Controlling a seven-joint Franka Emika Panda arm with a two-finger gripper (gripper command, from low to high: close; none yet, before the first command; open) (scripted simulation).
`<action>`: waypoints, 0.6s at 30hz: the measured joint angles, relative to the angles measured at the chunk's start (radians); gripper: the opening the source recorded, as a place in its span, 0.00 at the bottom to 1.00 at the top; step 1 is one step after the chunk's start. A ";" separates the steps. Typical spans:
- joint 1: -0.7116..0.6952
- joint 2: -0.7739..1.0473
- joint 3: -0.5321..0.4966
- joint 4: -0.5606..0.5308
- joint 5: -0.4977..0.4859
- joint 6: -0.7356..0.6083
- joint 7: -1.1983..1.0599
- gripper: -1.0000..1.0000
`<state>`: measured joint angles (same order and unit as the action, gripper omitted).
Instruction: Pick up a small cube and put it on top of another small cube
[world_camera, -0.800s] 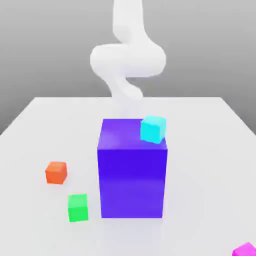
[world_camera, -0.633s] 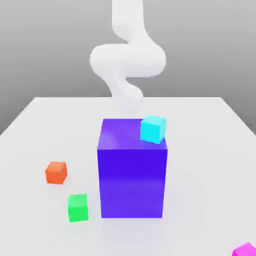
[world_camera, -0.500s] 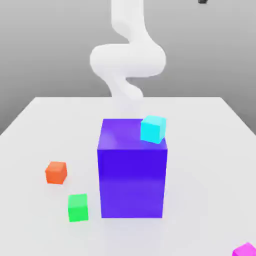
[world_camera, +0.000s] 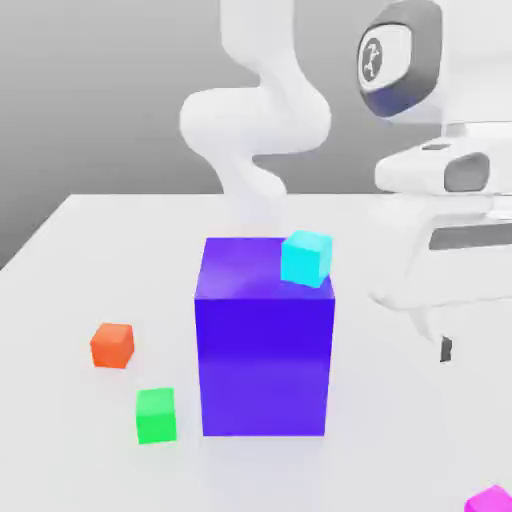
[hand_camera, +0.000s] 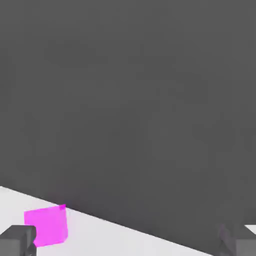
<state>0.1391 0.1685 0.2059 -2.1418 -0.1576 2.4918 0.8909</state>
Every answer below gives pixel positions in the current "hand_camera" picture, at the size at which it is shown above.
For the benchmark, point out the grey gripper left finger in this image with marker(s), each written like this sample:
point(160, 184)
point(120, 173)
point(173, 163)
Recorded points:
point(14, 242)

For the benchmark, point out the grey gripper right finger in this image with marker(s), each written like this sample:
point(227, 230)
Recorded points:
point(243, 245)

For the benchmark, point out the small magenta cube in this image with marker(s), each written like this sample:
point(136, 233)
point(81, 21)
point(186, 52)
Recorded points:
point(49, 225)

